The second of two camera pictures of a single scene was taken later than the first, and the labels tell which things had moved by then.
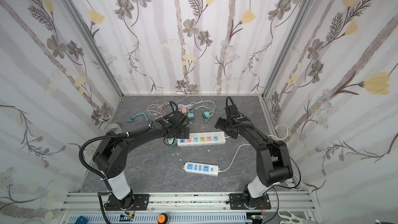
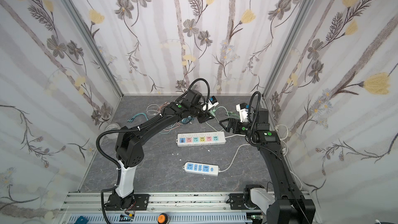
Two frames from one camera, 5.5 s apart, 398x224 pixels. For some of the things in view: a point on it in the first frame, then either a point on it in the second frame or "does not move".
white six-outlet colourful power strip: [202, 139] does not move
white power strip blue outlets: [201, 168] does not move
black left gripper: [183, 132] → [202, 117]
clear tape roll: [113, 125] does not move
